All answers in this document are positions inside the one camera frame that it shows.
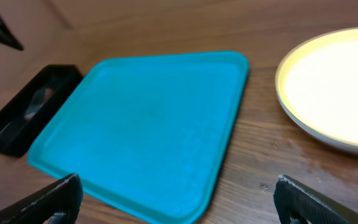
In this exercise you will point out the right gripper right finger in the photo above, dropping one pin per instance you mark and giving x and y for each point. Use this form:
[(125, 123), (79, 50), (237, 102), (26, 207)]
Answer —
[(297, 203)]

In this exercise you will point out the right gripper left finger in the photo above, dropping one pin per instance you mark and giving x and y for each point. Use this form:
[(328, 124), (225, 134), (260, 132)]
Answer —
[(58, 202)]

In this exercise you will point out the pink white plate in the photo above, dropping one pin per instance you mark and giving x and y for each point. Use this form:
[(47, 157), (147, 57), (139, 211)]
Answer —
[(340, 145)]

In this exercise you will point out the yellow green plate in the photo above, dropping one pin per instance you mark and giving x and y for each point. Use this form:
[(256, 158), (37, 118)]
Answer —
[(318, 81)]

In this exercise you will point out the red sponge with dark scourer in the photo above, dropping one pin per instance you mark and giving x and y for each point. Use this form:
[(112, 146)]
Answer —
[(39, 98)]

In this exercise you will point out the black rectangular tray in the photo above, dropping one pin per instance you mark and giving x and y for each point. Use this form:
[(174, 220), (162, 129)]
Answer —
[(17, 133)]

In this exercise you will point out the teal plastic serving tray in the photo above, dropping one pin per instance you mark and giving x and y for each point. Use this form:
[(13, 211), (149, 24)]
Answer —
[(147, 135)]

